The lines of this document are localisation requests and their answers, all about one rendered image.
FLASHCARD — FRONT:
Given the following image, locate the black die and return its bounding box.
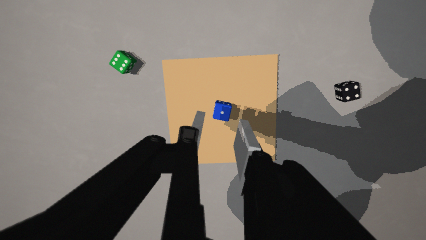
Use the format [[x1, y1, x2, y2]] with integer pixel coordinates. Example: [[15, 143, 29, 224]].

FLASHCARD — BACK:
[[334, 81, 361, 102]]

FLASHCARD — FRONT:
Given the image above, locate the blue die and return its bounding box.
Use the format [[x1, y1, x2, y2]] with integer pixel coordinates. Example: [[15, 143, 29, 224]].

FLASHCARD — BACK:
[[213, 100, 232, 122]]

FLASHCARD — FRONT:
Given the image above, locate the green die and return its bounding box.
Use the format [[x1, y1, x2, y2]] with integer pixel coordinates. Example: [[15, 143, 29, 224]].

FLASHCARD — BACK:
[[109, 50, 137, 74]]

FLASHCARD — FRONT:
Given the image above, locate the tan flat mat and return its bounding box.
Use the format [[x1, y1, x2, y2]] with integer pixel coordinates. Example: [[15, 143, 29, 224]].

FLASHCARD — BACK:
[[162, 54, 278, 164]]

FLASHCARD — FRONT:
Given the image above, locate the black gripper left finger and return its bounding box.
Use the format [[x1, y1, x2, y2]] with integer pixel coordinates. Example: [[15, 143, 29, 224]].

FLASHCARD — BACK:
[[0, 111, 206, 240]]

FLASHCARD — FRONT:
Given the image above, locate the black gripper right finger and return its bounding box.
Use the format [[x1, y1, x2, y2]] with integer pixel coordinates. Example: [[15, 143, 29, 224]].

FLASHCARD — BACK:
[[233, 119, 376, 240]]

